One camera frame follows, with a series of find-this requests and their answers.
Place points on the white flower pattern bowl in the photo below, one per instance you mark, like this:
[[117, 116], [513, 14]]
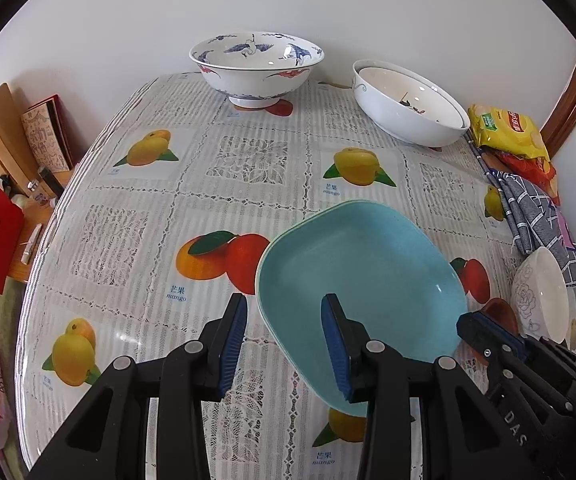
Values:
[[542, 290]]

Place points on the white pen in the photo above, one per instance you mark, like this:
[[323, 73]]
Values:
[[30, 245]]

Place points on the large white bowl blue trim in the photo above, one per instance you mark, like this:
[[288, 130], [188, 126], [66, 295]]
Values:
[[407, 127]]

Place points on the blue crane pattern bowl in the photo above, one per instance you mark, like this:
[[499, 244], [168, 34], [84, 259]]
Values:
[[253, 82]]

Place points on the teal plate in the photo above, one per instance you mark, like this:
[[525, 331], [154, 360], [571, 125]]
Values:
[[357, 270]]

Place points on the brown wooden door frame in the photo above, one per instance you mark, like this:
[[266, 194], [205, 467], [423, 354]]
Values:
[[572, 95]]

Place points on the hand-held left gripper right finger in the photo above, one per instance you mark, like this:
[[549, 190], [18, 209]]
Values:
[[335, 345]]

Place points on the pink fabric piece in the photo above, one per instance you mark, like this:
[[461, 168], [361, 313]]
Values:
[[565, 230]]

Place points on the patterned book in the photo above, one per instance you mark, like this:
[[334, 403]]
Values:
[[45, 135]]

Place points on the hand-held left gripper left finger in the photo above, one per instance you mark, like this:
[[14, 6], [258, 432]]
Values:
[[233, 345]]

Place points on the small black object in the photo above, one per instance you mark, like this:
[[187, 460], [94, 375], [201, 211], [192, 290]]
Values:
[[50, 180]]

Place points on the red chip bag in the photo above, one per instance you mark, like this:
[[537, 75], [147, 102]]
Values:
[[537, 170]]

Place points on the grey checked cloth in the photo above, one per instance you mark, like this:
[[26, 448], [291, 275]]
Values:
[[532, 210]]

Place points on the wooden side stand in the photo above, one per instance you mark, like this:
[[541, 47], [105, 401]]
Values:
[[48, 215]]

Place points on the yellow chip bag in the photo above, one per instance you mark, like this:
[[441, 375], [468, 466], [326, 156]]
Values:
[[510, 130]]

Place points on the white bowl cartoon print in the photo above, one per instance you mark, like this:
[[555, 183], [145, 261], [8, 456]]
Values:
[[402, 87]]

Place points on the small brown bowl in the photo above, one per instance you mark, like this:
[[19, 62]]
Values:
[[500, 310]]

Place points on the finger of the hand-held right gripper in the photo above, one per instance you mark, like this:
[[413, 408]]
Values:
[[497, 335]]

